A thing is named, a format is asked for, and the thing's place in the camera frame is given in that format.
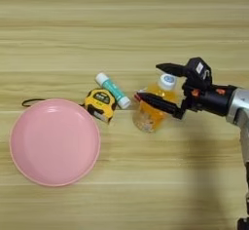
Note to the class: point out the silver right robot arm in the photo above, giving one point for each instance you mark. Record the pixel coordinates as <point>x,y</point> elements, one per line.
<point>239,105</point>

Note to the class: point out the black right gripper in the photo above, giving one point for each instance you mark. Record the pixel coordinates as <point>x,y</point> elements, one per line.
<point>210,100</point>

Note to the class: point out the white teal glue stick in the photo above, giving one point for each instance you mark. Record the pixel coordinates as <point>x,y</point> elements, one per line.
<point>112,87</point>

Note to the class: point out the pink round plate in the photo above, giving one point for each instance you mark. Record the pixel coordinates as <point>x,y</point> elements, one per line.
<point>55,143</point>

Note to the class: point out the orange juice bottle white cap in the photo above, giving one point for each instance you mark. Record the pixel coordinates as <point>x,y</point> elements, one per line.
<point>152,118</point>

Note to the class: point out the small red white object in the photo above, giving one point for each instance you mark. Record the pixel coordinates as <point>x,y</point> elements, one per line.
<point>136,94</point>

